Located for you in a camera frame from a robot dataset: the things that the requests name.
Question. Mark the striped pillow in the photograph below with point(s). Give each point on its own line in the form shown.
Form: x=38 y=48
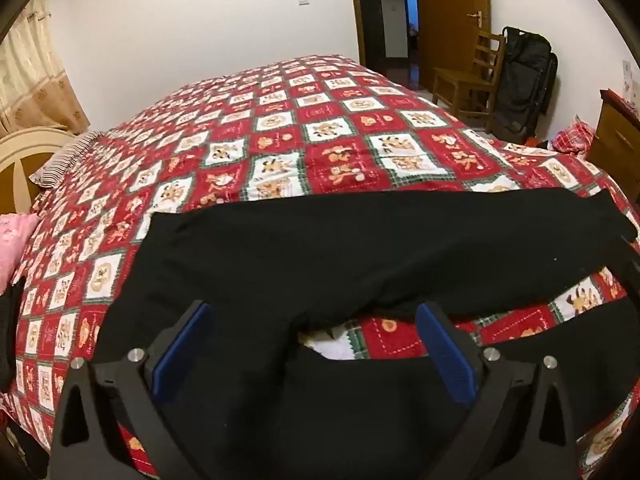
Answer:
x=65 y=157

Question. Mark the wooden chair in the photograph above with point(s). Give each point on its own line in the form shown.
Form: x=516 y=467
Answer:
x=470 y=80

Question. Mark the cream wooden headboard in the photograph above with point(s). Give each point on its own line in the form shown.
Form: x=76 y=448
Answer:
x=25 y=155

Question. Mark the black pants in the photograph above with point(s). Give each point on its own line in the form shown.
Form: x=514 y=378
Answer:
x=320 y=255

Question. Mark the beige patterned curtain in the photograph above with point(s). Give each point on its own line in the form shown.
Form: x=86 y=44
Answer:
x=35 y=75

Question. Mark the black bag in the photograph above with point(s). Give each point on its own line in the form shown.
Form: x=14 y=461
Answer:
x=525 y=85

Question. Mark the red printed blanket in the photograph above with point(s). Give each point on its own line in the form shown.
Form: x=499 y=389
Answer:
x=280 y=135

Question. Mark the brown door frame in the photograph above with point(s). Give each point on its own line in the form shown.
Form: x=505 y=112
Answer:
x=361 y=10

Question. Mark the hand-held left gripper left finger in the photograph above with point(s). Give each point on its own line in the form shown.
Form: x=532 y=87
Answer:
x=180 y=346

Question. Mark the red plaid cloth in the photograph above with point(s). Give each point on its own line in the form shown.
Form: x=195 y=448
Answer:
x=575 y=137

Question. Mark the pink cloth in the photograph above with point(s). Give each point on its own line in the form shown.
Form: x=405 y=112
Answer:
x=14 y=242

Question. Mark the dark cloth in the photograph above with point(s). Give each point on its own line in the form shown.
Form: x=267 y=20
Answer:
x=9 y=332

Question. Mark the wooden cabinet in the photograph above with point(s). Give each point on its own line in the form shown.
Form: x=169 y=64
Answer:
x=617 y=135

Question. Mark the brown wooden door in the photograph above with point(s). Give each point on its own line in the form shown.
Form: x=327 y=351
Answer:
x=450 y=20

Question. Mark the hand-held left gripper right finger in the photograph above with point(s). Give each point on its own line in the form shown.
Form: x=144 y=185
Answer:
x=445 y=351

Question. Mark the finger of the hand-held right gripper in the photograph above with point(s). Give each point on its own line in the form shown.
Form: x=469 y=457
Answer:
x=629 y=270

